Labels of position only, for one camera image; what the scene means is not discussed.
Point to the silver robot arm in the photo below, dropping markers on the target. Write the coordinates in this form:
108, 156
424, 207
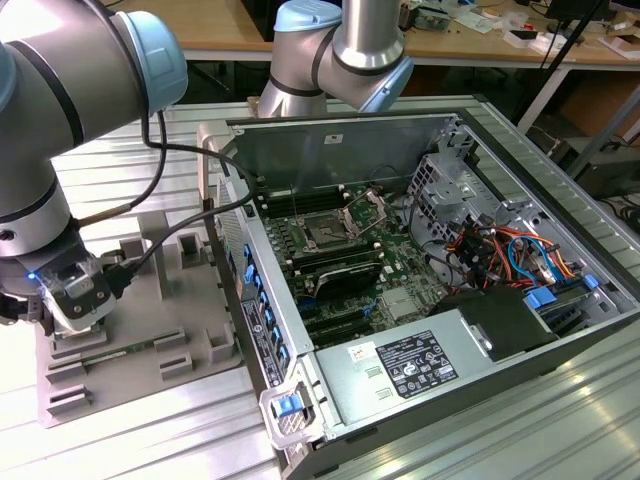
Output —
60, 100

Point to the black RAM slot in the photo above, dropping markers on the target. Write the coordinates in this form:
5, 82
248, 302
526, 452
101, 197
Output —
305, 204
305, 192
330, 246
335, 256

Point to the CPU socket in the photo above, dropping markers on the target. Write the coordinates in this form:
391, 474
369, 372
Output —
327, 232

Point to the black expansion slot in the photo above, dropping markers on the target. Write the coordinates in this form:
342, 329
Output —
340, 334
335, 319

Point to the grey parts rack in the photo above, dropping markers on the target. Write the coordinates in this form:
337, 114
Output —
130, 310

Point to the green RAM stick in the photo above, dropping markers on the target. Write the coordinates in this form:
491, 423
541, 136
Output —
140, 346

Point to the blue card retention clip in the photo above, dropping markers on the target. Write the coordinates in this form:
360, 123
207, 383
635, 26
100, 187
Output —
277, 336
269, 317
284, 358
249, 262
261, 295

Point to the metal locking lever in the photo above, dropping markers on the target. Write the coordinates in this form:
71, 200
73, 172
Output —
296, 205

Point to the blue case latch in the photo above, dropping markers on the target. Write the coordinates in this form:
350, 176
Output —
287, 405

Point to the black graphics card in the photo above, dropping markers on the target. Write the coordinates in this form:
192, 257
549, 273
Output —
350, 277

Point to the silver power supply unit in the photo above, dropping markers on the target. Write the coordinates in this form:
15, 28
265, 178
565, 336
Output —
350, 395

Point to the silver chipset heatsink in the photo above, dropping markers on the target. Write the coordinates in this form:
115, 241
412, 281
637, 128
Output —
400, 302

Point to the green motherboard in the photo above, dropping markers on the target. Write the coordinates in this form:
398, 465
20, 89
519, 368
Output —
400, 255

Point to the open PC case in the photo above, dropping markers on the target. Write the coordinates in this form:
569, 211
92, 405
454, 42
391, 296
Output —
380, 150

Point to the silver metal drive cage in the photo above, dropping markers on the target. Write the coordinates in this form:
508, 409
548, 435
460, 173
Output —
440, 195

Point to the black plastic shroud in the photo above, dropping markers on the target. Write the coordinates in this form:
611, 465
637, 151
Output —
495, 320

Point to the green circuit board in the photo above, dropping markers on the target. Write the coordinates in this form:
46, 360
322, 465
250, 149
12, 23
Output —
432, 20

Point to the wooden desk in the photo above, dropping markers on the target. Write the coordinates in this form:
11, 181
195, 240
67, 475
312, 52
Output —
480, 50

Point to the large blue drive latch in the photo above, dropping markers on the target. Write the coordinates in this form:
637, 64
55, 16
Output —
540, 299

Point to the white paper sheet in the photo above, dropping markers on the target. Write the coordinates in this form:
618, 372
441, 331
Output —
477, 22

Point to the small blue latch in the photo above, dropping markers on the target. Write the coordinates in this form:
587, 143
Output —
590, 281

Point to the small white cardboard box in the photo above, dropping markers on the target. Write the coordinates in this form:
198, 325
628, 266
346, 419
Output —
537, 42

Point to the black floor computer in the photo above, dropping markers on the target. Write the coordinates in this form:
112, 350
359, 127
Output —
610, 175

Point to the black monitor base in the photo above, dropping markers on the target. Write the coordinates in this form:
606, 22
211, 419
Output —
565, 7

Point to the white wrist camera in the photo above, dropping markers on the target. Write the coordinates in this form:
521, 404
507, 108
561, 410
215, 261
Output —
77, 300

